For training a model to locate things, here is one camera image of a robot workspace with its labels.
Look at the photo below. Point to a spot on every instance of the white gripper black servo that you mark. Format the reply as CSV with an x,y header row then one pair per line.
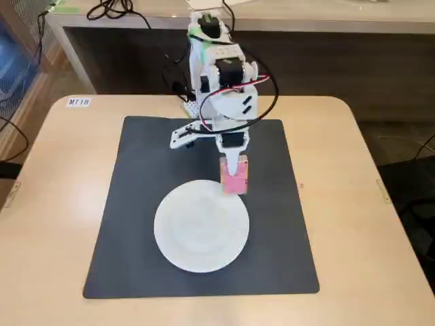
x,y
232,140

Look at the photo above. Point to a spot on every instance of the pink small box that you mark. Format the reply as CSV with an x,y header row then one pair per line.
x,y
238,181

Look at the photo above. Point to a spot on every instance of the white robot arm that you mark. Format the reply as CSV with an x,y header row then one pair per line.
x,y
217,81

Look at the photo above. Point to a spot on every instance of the white round dish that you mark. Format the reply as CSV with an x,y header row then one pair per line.
x,y
202,225

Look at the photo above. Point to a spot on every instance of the dark grey mat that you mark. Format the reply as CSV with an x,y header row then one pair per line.
x,y
136,220

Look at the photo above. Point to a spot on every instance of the metal table hinge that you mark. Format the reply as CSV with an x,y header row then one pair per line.
x,y
384,191
14,193

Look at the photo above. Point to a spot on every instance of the white label MT18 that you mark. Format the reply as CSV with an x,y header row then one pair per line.
x,y
79,102

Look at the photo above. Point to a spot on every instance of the white background desk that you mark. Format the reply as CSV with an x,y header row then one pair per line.
x,y
340,17

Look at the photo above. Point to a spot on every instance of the green tape strip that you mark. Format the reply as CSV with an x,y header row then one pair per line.
x,y
66,8

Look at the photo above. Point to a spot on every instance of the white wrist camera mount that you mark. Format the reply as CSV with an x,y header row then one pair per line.
x,y
185,134

